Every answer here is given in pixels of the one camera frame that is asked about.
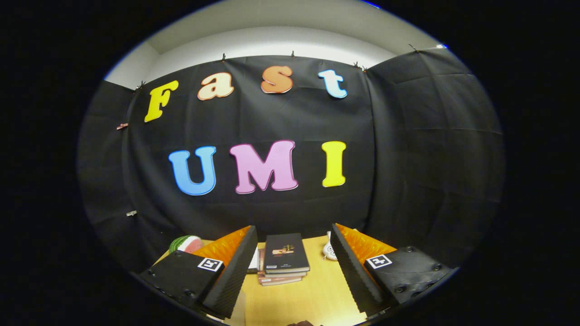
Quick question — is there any white plush toy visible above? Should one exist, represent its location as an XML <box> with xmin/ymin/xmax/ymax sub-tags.
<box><xmin>323</xmin><ymin>230</ymin><xmax>338</xmax><ymax>261</ymax></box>

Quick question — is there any watermelon slice toy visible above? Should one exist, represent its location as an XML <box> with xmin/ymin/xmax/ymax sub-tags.
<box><xmin>169</xmin><ymin>235</ymin><xmax>203</xmax><ymax>254</ymax></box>

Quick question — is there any dark thick book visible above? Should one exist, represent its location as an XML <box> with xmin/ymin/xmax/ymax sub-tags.
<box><xmin>259</xmin><ymin>271</ymin><xmax>309</xmax><ymax>279</ymax></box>

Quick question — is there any brown cover book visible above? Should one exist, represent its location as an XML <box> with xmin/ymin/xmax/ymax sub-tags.
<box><xmin>258</xmin><ymin>276</ymin><xmax>303</xmax><ymax>287</ymax></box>

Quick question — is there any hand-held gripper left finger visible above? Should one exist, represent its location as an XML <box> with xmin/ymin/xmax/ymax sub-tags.
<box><xmin>138</xmin><ymin>225</ymin><xmax>259</xmax><ymax>320</ymax></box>

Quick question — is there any black cover book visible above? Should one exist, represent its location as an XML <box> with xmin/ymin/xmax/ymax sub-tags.
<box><xmin>263</xmin><ymin>233</ymin><xmax>310</xmax><ymax>275</ymax></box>

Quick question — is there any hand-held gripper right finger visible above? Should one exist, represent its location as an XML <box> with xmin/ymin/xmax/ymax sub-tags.
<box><xmin>329</xmin><ymin>223</ymin><xmax>454</xmax><ymax>316</ymax></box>

